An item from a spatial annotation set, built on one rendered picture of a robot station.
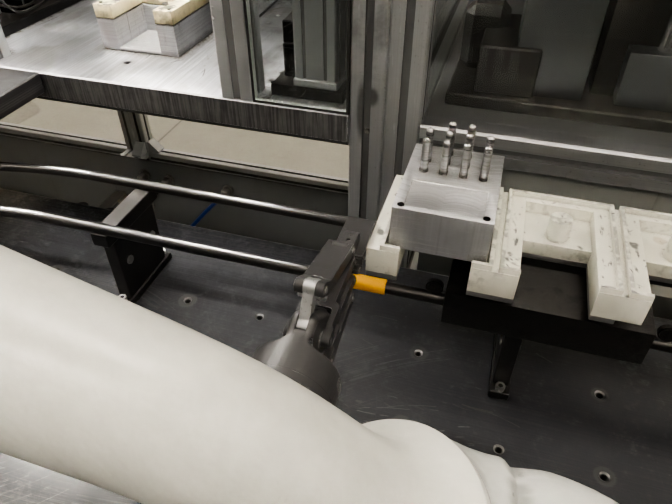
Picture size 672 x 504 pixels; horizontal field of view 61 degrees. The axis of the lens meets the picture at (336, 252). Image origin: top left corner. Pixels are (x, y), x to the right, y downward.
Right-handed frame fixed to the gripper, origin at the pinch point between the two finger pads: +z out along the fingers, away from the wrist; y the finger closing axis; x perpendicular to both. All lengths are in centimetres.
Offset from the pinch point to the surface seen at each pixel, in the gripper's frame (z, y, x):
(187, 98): 20.6, 2.4, 28.9
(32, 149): 37, -23, 77
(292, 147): 159, -88, 69
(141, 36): 36, 4, 45
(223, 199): 11.0, -6.0, 20.3
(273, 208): 11.0, -6.0, 13.3
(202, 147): 148, -88, 106
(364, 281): 1.0, -5.7, -1.1
